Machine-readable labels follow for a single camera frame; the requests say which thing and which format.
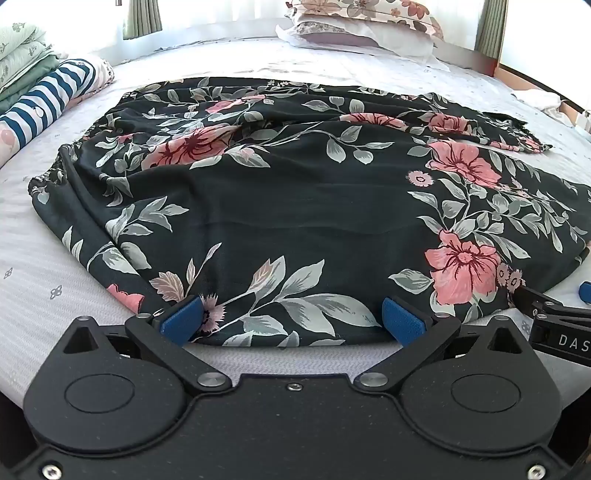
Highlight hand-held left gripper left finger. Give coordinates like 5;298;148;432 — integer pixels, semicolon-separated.
62;295;234;394

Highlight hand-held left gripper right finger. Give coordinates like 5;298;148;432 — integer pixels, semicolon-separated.
353;296;533;394

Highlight black floral pants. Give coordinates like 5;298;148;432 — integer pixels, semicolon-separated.
28;76;591;347

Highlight white crumpled cloth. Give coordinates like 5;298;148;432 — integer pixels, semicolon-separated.
513;88;563;116

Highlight dark wooden headboard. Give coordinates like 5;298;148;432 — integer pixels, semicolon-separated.
433;42;591;127

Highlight striped bolster pillow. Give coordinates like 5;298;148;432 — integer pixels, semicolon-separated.
0;56;114;164

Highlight green curtain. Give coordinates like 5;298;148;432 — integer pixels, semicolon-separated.
475;0;507;63
121;0;161;40

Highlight green folded blanket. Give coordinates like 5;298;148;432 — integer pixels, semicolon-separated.
0;52;71;115

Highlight purple pillow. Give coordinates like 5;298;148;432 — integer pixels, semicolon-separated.
276;19;451;71

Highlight white sheer curtain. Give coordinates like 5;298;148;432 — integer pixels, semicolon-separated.
154;0;296;49

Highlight floral pillow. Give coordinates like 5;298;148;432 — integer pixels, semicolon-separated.
285;0;445;41

